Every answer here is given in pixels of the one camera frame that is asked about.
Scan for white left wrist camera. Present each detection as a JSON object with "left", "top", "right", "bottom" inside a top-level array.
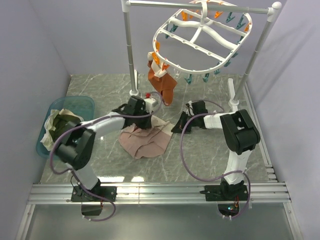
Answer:
[{"left": 144, "top": 93, "right": 158, "bottom": 113}]

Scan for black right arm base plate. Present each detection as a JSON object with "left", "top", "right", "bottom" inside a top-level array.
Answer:
[{"left": 201, "top": 185, "right": 249, "bottom": 202}]

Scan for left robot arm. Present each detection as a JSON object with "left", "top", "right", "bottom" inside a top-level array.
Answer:
[{"left": 51, "top": 96, "right": 158, "bottom": 201}]

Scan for pink underwear white waistband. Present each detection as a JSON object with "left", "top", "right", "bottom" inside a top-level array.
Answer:
[{"left": 118, "top": 116, "right": 174, "bottom": 160}]

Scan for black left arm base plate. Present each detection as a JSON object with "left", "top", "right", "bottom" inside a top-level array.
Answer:
[{"left": 71, "top": 185, "right": 117, "bottom": 203}]

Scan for pile of clothes in basket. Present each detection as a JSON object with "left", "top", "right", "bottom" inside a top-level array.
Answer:
[{"left": 40, "top": 108, "right": 84, "bottom": 152}]

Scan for silver clothes rack frame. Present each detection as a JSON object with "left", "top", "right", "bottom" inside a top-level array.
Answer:
[{"left": 121, "top": 0, "right": 282, "bottom": 107}]

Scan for teal plastic basket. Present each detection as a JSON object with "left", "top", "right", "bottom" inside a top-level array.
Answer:
[{"left": 36, "top": 96, "right": 95, "bottom": 159}]

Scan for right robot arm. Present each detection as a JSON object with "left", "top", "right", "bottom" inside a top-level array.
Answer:
[{"left": 171, "top": 100, "right": 261, "bottom": 201}]

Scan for white rack foot right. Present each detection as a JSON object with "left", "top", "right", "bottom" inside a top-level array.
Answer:
[{"left": 227, "top": 78, "right": 240, "bottom": 113}]

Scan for orange underwear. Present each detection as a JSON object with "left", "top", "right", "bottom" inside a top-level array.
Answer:
[{"left": 147, "top": 52, "right": 178, "bottom": 106}]

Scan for white rack foot left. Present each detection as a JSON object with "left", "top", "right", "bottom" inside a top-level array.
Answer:
[{"left": 129, "top": 69, "right": 140, "bottom": 96}]

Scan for white oval clip hanger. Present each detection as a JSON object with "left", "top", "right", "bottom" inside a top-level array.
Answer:
[{"left": 151, "top": 0, "right": 253, "bottom": 84}]

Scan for aluminium rail front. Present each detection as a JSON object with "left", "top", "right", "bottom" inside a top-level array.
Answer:
[{"left": 27, "top": 182, "right": 291, "bottom": 205}]

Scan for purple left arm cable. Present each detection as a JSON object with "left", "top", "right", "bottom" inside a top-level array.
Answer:
[{"left": 48, "top": 91, "right": 166, "bottom": 222}]

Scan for white rack foot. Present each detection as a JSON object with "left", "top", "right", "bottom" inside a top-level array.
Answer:
[
  {"left": 129, "top": 69, "right": 140, "bottom": 96},
  {"left": 227, "top": 78, "right": 240, "bottom": 113}
]

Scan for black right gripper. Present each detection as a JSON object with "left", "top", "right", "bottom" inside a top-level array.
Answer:
[{"left": 171, "top": 111, "right": 199, "bottom": 134}]

